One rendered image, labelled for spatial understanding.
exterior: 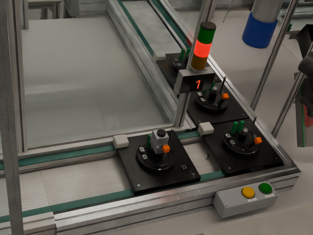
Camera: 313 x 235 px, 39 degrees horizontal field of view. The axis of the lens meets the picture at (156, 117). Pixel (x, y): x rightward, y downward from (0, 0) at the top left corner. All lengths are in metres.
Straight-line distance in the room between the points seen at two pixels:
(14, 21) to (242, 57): 1.43
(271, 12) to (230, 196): 1.20
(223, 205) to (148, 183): 0.25
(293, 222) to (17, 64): 1.06
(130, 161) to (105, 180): 0.11
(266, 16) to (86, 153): 1.30
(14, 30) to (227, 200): 0.84
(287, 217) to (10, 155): 1.02
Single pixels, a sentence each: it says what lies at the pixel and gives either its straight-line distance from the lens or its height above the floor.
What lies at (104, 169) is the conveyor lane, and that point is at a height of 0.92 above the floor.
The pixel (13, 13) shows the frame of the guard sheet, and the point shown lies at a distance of 1.22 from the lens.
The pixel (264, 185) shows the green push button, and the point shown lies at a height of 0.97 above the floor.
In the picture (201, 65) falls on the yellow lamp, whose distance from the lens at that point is 1.45.
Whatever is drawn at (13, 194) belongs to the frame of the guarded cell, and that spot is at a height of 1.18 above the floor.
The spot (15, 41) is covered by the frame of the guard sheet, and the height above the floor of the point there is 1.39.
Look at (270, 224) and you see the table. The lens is 1.61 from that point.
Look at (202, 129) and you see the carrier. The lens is 1.65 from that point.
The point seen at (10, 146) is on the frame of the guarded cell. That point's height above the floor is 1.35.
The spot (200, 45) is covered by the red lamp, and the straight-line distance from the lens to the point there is 1.41.
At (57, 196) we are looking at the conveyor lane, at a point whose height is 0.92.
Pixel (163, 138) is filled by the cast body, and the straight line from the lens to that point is 1.43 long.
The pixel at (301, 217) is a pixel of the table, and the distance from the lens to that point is 1.68.
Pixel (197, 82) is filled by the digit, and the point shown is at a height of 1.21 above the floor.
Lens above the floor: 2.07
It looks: 41 degrees down
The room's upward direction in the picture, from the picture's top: 12 degrees clockwise
